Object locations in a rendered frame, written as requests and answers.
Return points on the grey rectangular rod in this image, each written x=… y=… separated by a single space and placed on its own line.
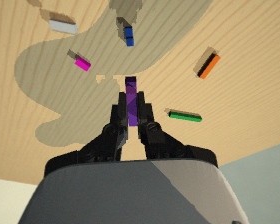
x=63 y=26

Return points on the green rod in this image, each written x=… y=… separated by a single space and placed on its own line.
x=185 y=116

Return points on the purple rod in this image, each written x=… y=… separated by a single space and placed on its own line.
x=131 y=95

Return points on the small blue block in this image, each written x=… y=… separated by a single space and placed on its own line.
x=128 y=32
x=129 y=41

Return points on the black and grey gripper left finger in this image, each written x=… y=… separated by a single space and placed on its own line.
x=104 y=148

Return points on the magenta rectangular block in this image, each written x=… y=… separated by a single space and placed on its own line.
x=82 y=64

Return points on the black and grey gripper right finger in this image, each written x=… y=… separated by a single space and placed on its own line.
x=160 y=145

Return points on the orange rod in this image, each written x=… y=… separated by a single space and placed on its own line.
x=208 y=66

